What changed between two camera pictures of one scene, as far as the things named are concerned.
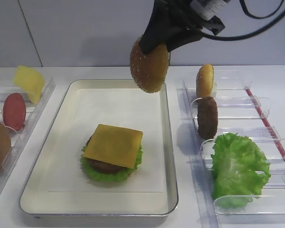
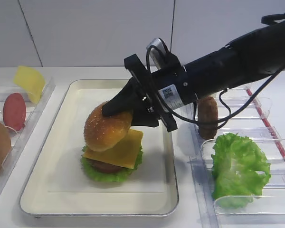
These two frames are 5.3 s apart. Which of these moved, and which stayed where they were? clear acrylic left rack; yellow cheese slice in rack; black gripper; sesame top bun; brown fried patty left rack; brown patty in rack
Moved: sesame top bun; black gripper
Stayed: brown patty in rack; brown fried patty left rack; yellow cheese slice in rack; clear acrylic left rack
